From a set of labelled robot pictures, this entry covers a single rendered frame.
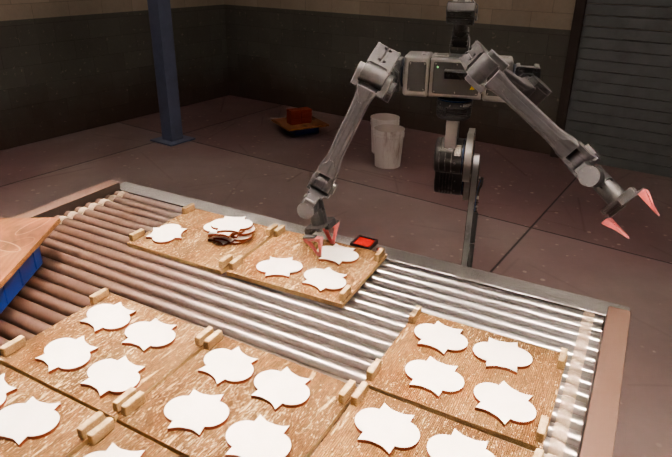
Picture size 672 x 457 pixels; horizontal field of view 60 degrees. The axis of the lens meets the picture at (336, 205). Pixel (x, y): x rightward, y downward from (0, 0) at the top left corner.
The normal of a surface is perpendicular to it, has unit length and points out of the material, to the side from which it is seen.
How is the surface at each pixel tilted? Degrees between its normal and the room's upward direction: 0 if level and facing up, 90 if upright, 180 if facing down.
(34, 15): 90
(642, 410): 0
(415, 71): 90
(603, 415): 0
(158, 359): 0
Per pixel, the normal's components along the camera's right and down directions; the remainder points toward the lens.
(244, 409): 0.01, -0.92
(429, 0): -0.57, 0.32
